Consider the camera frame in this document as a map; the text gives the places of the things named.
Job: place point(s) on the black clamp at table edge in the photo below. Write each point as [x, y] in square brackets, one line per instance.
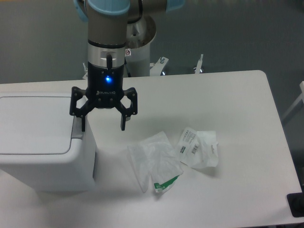
[296, 204]

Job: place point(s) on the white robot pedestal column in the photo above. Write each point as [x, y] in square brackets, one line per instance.
[137, 61]

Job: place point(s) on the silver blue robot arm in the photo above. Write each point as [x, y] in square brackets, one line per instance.
[112, 26]

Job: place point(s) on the clear plastic bag green stripe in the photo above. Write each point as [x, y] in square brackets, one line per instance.
[155, 159]

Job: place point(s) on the white push-button trash can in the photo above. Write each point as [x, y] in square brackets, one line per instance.
[42, 145]

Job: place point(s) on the white metal base frame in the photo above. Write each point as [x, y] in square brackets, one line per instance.
[158, 68]

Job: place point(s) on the white frame at right edge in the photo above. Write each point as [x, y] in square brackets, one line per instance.
[295, 107]

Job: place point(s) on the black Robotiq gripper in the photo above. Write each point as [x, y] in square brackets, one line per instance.
[106, 88]

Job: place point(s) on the crumpled white barcode packet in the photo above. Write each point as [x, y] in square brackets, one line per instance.
[198, 149]

